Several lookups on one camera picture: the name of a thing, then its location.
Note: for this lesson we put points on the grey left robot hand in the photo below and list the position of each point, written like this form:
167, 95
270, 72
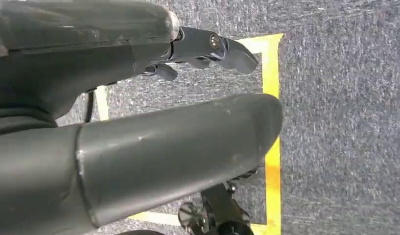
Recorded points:
154, 155

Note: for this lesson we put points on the yellow floor tape marking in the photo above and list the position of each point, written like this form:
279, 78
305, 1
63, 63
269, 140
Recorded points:
272, 74

